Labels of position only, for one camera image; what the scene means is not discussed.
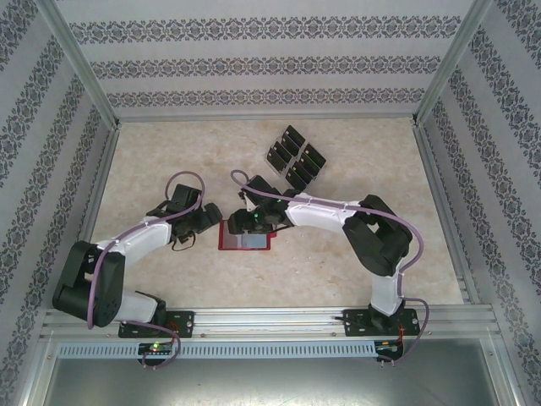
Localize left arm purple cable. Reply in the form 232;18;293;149
86;171;207;371

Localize clear acrylic card stand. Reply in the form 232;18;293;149
264;123;327;189

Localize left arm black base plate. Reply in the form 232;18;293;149
117;310;196;339

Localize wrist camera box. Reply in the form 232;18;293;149
171;184;203;209
243;174;282;202

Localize red leather card holder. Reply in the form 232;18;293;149
217;219;276;252

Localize thin black cable loop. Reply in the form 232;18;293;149
168;232;196;254

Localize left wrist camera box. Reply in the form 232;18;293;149
171;184;203;209

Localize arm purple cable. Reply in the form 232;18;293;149
86;171;207;371
230;169;434;369

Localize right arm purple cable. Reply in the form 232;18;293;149
230;169;434;369

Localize grey metal panel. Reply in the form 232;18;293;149
25;357;523;406

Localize aluminium side frame rail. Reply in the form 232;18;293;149
410;120;483;305
57;124;123;310

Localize grey slotted cable duct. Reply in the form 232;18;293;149
57;341;378;359

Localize aluminium frame post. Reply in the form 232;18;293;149
40;0;122;130
410;0;495;128

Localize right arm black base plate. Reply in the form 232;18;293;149
342;308;422;338

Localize aluminium mounting rail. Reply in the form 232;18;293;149
40;307;502;339

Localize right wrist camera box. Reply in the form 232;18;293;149
243;174;282;202

